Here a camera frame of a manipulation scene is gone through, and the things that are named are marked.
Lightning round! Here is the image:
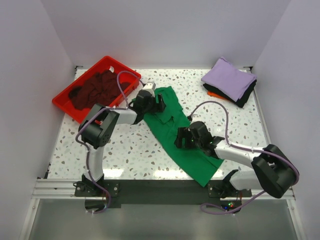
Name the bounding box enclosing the dark red t shirt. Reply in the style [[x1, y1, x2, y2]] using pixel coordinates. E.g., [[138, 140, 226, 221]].
[[68, 70, 130, 110]]

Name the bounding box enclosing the green t shirt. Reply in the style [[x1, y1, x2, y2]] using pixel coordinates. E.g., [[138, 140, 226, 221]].
[[143, 86, 223, 187]]

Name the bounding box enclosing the folded orange t shirt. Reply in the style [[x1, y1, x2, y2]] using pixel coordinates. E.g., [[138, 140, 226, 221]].
[[207, 91, 227, 100]]

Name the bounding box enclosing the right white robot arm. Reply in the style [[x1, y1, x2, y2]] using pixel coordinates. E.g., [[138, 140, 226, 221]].
[[174, 121, 300, 199]]

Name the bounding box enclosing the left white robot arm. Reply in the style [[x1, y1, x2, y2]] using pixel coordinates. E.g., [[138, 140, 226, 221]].
[[73, 90, 166, 197]]

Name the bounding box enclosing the folded lilac t shirt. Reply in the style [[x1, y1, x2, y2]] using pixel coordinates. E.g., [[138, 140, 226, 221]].
[[201, 57, 257, 101]]

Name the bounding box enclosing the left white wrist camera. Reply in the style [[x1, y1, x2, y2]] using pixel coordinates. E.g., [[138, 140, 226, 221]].
[[142, 81, 156, 92]]

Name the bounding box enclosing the folded black t shirt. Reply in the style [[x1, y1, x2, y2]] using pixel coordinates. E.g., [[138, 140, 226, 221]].
[[202, 80, 257, 108]]

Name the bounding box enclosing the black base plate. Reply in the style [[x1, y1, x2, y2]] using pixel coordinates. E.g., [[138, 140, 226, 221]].
[[73, 178, 252, 210]]

